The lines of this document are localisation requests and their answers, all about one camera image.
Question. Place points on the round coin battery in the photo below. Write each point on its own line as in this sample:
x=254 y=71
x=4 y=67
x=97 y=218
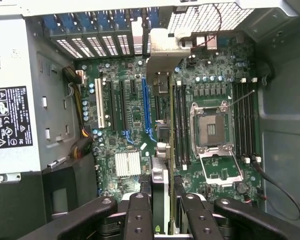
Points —
x=242 y=187

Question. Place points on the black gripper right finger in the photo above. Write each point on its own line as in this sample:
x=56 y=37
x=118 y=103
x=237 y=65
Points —
x=252 y=220

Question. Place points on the short black expansion slot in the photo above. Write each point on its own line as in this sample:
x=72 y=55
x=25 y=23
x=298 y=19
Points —
x=133 y=86

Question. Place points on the white expansion slot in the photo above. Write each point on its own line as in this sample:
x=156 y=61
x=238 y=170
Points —
x=99 y=102

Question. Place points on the open black PC case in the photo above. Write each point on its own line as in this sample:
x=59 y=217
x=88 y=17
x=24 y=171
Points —
x=285 y=100

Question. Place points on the black plastic shroud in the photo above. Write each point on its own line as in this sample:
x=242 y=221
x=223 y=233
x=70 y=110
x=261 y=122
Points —
x=65 y=185

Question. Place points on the CPU socket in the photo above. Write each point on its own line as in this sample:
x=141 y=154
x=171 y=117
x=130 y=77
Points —
x=211 y=127

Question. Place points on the blue slot retainer row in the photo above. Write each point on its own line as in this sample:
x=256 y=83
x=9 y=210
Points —
x=102 y=20

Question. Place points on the thin metal locking lever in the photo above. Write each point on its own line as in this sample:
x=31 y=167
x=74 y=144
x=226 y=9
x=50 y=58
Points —
x=242 y=97

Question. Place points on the grey power supply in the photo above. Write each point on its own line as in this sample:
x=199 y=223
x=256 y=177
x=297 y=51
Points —
x=12 y=62

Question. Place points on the silver finned heat sink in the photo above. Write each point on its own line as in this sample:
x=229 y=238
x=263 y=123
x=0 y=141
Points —
x=127 y=163

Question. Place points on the blue expansion slot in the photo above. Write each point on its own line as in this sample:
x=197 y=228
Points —
x=146 y=105

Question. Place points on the green motherboard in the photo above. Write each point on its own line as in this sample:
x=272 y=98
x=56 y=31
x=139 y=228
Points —
x=131 y=112

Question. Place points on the black RAM slot bank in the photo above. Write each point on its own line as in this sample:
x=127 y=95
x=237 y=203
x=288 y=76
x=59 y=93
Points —
x=245 y=120
x=181 y=125

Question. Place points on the metal socket cover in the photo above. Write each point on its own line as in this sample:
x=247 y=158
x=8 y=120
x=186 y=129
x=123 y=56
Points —
x=222 y=170

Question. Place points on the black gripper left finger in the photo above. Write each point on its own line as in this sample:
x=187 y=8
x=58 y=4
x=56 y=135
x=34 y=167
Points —
x=85 y=217

